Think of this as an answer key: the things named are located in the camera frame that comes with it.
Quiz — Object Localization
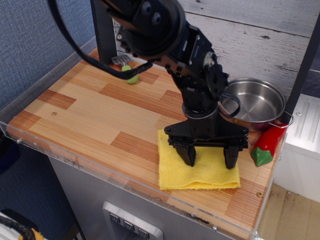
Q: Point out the stainless steel pot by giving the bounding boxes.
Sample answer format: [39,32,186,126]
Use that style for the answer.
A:
[218,78,294,132]

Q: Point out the white side shelf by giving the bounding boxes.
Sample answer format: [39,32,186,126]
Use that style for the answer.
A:
[273,94,320,202]

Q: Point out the dark vertical post right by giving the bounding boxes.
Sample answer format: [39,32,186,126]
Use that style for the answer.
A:
[285,15,320,115]

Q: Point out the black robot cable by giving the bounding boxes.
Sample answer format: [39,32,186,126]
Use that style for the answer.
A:
[47,0,241,120]

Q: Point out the red toy chili pepper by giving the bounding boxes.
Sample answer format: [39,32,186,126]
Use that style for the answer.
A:
[251,123,289,167]

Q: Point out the yellow cloth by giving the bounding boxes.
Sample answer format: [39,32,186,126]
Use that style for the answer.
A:
[158,130,241,190]

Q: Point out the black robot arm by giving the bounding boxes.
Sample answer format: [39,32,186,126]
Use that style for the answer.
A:
[103,0,249,169]

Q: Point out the dark vertical post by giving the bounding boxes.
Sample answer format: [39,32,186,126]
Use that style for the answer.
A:
[90,0,117,65]
[285,15,320,115]

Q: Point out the green handled toy spatula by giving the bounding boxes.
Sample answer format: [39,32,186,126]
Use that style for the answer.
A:
[111,54,138,84]

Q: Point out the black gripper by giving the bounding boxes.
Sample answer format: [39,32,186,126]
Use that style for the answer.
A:
[164,113,249,170]

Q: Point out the clear acrylic table guard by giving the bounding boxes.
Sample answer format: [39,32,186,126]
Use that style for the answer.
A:
[0,35,277,240]

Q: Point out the silver toy cabinet front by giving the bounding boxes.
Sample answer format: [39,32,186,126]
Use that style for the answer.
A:
[49,157,230,240]

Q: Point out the dark vertical post left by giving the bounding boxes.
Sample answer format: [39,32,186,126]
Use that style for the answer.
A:
[90,0,117,65]

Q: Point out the silver button panel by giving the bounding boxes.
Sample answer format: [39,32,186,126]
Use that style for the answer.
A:
[102,201,164,240]

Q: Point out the yellow black object corner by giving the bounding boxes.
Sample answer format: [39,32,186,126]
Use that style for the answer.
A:
[0,209,46,240]

